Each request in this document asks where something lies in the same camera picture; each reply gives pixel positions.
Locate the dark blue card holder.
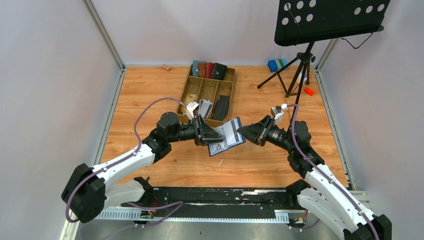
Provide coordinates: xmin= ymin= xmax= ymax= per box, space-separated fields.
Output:
xmin=208 ymin=117 xmax=246 ymax=157

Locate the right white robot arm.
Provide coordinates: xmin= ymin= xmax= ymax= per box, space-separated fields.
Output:
xmin=238 ymin=115 xmax=393 ymax=240

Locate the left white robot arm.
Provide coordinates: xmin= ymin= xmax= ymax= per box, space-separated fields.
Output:
xmin=61 ymin=112 xmax=224 ymax=223

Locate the white card in holder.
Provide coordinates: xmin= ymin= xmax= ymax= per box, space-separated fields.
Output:
xmin=222 ymin=117 xmax=245 ymax=148

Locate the black cards pile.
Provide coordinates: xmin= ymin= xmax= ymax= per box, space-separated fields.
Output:
xmin=212 ymin=95 xmax=230 ymax=121

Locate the white cards pile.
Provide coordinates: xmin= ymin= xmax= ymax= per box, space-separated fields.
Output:
xmin=198 ymin=99 xmax=213 ymax=119

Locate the gold cards pile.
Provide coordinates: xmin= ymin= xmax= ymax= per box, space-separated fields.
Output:
xmin=180 ymin=93 xmax=198 ymax=115

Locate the black card holder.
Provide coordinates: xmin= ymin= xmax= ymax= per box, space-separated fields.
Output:
xmin=211 ymin=62 xmax=228 ymax=80

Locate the brown card holder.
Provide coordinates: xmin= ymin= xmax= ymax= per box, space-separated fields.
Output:
xmin=197 ymin=62 xmax=207 ymax=78

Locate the red card holder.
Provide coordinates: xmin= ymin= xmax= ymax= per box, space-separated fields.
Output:
xmin=205 ymin=62 xmax=215 ymax=79

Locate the teal card holder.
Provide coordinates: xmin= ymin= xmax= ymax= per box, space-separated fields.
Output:
xmin=191 ymin=60 xmax=205 ymax=77

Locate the woven wicker tray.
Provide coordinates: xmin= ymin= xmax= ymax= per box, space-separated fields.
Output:
xmin=180 ymin=67 xmax=236 ymax=127

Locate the red block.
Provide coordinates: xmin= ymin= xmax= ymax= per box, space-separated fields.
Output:
xmin=304 ymin=87 xmax=315 ymax=96

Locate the small wooden block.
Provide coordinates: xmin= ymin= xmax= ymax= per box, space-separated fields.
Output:
xmin=161 ymin=64 xmax=171 ymax=71

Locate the blue green block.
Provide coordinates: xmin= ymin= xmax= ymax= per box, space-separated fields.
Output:
xmin=267 ymin=58 xmax=288 ymax=73

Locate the black music stand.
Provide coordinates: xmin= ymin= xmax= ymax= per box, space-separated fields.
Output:
xmin=257 ymin=0 xmax=390 ymax=104

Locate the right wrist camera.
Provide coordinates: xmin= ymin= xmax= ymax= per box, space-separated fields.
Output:
xmin=271 ymin=103 xmax=288 ymax=125

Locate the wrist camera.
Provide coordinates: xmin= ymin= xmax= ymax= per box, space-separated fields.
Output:
xmin=271 ymin=103 xmax=288 ymax=125
xmin=185 ymin=100 xmax=200 ymax=120

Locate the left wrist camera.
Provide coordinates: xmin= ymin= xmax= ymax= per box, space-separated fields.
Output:
xmin=185 ymin=100 xmax=200 ymax=120

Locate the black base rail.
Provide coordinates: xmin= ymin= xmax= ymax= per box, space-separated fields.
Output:
xmin=135 ymin=186 xmax=313 ymax=220

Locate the white slotted cable duct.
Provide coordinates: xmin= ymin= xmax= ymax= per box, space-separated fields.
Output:
xmin=95 ymin=205 xmax=289 ymax=224

